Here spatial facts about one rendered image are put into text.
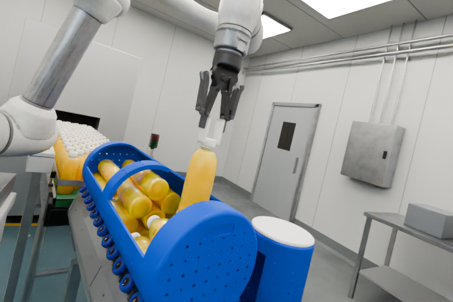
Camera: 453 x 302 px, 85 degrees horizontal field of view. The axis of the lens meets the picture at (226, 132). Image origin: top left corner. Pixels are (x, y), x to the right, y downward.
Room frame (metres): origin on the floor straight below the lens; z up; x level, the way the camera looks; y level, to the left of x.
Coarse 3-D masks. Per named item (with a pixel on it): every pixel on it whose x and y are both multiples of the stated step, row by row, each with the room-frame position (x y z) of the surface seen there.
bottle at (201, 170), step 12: (192, 156) 0.63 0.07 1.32; (204, 156) 0.61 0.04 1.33; (192, 168) 0.61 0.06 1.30; (204, 168) 0.60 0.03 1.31; (216, 168) 0.64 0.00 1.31; (192, 180) 0.61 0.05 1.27; (204, 180) 0.61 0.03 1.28; (192, 192) 0.60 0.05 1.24; (204, 192) 0.61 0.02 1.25; (180, 204) 0.62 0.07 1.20
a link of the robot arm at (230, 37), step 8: (224, 24) 0.60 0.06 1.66; (232, 24) 0.60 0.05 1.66; (216, 32) 0.63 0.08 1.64; (224, 32) 0.60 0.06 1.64; (232, 32) 0.60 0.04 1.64; (240, 32) 0.60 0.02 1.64; (248, 32) 0.61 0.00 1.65; (216, 40) 0.61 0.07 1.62; (224, 40) 0.60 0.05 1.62; (232, 40) 0.60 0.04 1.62; (240, 40) 0.60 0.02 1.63; (248, 40) 0.62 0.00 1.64; (216, 48) 0.63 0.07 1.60; (224, 48) 0.61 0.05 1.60; (232, 48) 0.60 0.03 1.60; (240, 48) 0.61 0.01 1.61; (248, 48) 0.63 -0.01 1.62
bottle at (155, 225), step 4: (152, 220) 0.67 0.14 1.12; (156, 220) 0.64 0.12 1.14; (160, 220) 0.64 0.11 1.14; (164, 220) 0.64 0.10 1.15; (152, 224) 0.64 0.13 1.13; (156, 224) 0.62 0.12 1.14; (160, 224) 0.62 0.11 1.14; (152, 228) 0.62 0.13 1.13; (156, 228) 0.61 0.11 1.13; (152, 232) 0.61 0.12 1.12; (156, 232) 0.60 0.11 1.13; (152, 236) 0.61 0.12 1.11
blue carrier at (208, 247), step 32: (96, 160) 1.17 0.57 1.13; (96, 192) 0.88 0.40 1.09; (192, 224) 0.51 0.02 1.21; (224, 224) 0.56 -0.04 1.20; (128, 256) 0.58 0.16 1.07; (160, 256) 0.48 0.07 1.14; (192, 256) 0.51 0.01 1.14; (224, 256) 0.57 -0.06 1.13; (160, 288) 0.48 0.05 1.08; (192, 288) 0.52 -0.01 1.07; (224, 288) 0.58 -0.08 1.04
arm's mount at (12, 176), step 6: (0, 174) 0.90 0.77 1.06; (6, 174) 0.92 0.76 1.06; (12, 174) 0.93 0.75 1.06; (0, 180) 0.84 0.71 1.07; (6, 180) 0.85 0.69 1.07; (12, 180) 0.89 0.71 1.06; (0, 186) 0.78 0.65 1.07; (6, 186) 0.81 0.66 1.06; (12, 186) 0.92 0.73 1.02; (0, 192) 0.74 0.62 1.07; (6, 192) 0.83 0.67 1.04; (0, 198) 0.76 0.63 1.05; (6, 198) 0.86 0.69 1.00; (0, 204) 0.78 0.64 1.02
